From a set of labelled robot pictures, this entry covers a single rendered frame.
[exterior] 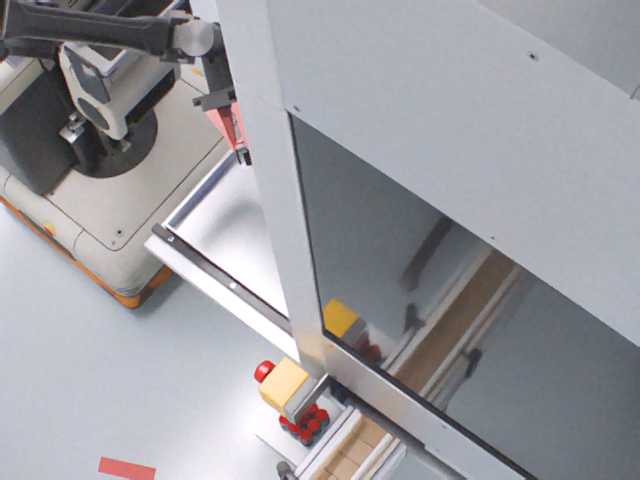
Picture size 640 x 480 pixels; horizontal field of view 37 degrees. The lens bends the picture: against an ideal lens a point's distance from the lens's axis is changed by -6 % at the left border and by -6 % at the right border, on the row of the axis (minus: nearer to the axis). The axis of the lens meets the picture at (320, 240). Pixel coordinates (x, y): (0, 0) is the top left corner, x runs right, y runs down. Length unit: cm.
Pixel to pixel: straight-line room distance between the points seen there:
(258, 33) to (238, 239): 108
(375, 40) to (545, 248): 21
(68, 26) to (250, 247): 62
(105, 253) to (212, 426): 54
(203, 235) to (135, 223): 74
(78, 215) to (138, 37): 119
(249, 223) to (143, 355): 97
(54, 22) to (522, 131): 91
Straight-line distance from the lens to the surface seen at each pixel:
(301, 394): 159
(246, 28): 82
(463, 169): 76
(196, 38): 151
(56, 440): 277
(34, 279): 294
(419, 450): 172
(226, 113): 159
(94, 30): 149
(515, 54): 60
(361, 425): 168
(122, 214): 263
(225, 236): 187
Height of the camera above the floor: 256
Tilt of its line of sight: 65 degrees down
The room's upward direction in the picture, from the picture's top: 8 degrees counter-clockwise
